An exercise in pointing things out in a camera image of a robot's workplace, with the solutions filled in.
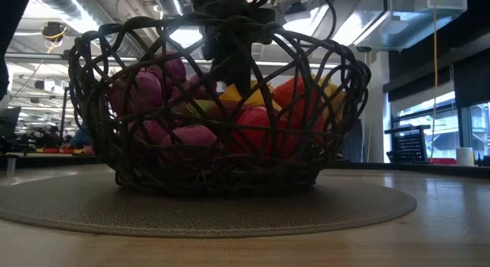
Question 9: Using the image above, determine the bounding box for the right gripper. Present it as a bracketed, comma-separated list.
[191, 0, 276, 96]

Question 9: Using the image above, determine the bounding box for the orange carrot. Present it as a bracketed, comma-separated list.
[272, 76, 327, 148]

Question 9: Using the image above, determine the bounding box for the purple plush fruit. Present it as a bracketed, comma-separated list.
[109, 57, 227, 161]

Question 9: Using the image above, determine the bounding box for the yellow banana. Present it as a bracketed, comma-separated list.
[220, 80, 348, 125]

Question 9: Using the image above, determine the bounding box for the dark woven wicker basket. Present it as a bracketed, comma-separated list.
[67, 12, 373, 194]

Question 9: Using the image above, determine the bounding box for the person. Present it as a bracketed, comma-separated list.
[68, 125, 94, 150]
[40, 125, 65, 149]

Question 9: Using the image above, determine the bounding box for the black perforated crate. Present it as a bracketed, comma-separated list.
[384, 124, 433, 164]

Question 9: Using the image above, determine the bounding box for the round grey placemat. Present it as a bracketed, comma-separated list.
[0, 170, 418, 239]

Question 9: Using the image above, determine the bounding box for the grey monitor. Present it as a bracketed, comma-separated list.
[0, 106, 22, 137]

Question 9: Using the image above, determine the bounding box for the white paper roll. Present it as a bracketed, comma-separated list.
[455, 147, 475, 168]

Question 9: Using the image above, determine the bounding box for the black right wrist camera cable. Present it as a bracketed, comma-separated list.
[312, 0, 338, 41]

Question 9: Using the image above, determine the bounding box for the ceiling-hung cable reel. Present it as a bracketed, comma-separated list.
[40, 21, 69, 54]

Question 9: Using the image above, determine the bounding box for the yellow hanging cord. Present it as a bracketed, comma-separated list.
[431, 0, 439, 161]

